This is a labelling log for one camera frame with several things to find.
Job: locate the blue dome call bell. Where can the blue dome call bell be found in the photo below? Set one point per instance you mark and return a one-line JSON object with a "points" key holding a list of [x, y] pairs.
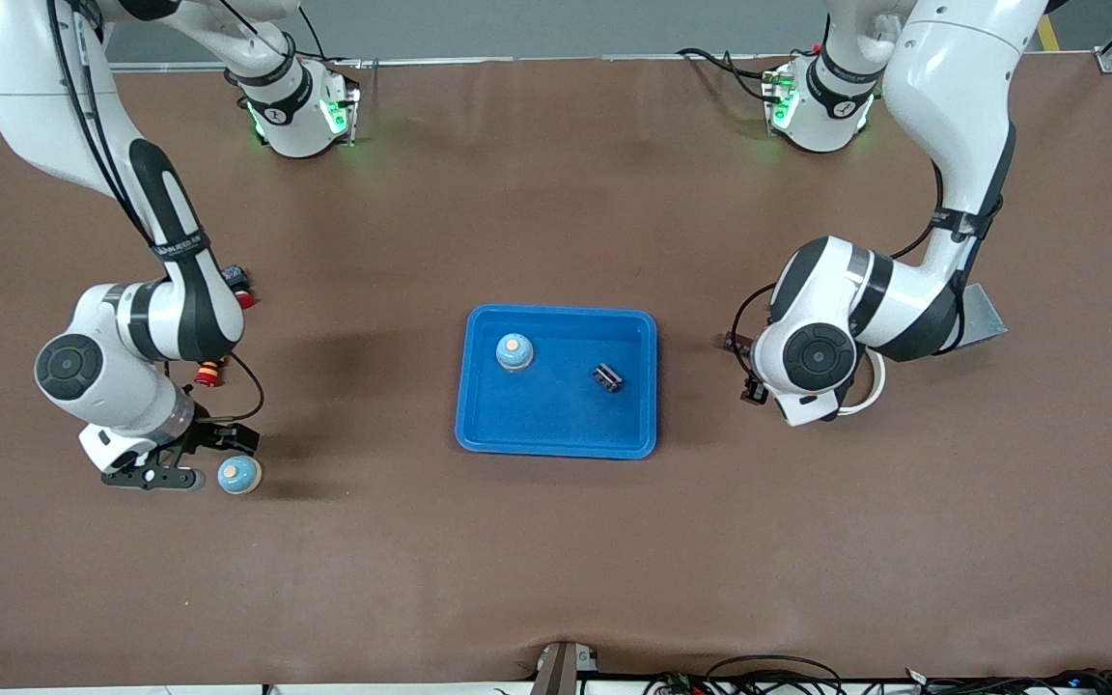
{"points": [[514, 351], [238, 474]]}

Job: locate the dark brown capacitor block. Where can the dark brown capacitor block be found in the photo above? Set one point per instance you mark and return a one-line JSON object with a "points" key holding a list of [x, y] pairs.
{"points": [[607, 376], [734, 342]]}

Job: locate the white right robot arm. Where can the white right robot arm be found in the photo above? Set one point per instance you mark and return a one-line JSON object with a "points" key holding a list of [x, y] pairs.
{"points": [[131, 328]]}

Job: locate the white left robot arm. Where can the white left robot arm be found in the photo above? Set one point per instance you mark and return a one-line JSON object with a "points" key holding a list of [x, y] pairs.
{"points": [[865, 299]]}

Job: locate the blue plastic tray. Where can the blue plastic tray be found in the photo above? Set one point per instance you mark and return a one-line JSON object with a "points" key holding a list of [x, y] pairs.
{"points": [[556, 415]]}

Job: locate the red emergency stop button orange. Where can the red emergency stop button orange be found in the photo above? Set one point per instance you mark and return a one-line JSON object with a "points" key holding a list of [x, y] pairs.
{"points": [[210, 373]]}

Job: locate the white curved plastic strip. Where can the white curved plastic strip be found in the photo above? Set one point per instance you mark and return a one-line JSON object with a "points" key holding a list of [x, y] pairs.
{"points": [[876, 381]]}

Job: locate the red push button black base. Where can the red push button black base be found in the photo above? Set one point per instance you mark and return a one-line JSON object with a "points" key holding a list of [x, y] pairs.
{"points": [[243, 290]]}

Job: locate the grey metal box module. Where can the grey metal box module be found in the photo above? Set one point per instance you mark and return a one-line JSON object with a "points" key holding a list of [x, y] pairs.
{"points": [[986, 323]]}

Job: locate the brown table mat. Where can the brown table mat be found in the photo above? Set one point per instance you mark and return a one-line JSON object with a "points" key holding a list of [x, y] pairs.
{"points": [[556, 550]]}

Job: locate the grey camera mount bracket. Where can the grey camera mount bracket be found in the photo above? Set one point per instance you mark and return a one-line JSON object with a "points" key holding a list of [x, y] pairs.
{"points": [[564, 671]]}

